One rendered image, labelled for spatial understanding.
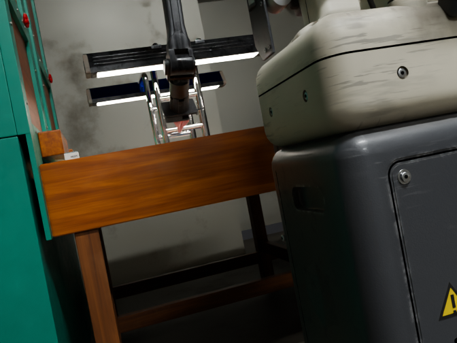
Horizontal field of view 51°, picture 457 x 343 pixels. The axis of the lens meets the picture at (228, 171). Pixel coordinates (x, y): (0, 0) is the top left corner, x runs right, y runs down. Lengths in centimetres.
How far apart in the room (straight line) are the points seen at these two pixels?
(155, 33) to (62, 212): 247
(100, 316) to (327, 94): 97
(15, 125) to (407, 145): 96
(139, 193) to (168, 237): 220
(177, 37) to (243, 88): 298
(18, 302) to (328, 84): 97
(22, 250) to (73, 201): 16
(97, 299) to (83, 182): 30
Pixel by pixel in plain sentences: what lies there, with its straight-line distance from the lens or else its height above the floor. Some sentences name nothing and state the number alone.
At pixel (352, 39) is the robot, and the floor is 78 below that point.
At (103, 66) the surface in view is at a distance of 162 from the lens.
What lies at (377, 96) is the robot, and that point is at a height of 72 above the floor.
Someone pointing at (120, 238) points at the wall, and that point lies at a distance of 345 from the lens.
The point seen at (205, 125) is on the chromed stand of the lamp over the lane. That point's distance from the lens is 182.
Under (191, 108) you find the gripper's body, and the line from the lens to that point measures 148.
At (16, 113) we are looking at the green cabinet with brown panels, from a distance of 127.
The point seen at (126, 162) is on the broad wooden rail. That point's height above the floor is 73.
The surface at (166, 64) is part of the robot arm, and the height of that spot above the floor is 98.
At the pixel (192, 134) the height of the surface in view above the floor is 83.
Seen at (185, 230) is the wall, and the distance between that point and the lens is 348.
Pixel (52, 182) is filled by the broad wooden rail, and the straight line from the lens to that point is 128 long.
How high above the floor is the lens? 68
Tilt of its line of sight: 1 degrees down
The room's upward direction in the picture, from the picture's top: 11 degrees counter-clockwise
